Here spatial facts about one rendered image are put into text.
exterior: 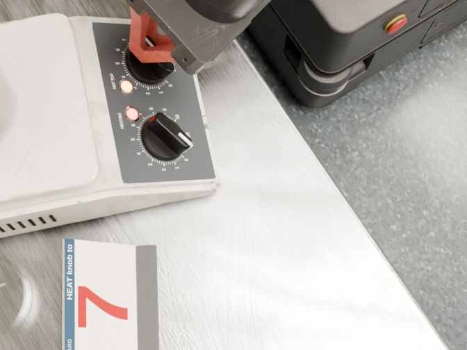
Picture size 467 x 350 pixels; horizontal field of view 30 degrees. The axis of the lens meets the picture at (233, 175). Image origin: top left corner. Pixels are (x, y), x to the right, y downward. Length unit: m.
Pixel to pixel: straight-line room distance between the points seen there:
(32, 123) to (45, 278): 0.12
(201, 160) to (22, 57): 0.14
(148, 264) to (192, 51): 0.18
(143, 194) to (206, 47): 0.12
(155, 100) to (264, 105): 0.09
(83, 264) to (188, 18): 0.19
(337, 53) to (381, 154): 0.32
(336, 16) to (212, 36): 0.62
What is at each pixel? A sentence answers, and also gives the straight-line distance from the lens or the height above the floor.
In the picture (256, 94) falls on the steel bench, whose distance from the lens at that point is 0.66.
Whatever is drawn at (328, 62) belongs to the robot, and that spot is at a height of 0.26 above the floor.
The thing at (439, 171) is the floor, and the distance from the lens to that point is 1.47.
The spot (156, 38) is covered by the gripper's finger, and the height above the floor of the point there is 0.82.
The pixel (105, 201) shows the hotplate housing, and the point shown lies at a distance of 0.58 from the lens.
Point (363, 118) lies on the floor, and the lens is 1.47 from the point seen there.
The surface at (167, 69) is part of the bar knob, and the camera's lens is 0.60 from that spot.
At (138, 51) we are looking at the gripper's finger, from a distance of 0.60.
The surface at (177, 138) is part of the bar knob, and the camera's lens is 0.58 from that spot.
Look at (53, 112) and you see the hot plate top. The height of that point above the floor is 0.84.
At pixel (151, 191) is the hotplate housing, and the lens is 0.58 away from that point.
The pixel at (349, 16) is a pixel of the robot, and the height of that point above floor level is 0.36.
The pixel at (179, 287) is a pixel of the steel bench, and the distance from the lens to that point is 0.62.
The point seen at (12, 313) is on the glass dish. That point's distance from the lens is 0.63.
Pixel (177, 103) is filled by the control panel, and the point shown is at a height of 0.79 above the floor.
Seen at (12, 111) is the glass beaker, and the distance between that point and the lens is 0.56.
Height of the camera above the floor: 1.37
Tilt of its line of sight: 75 degrees down
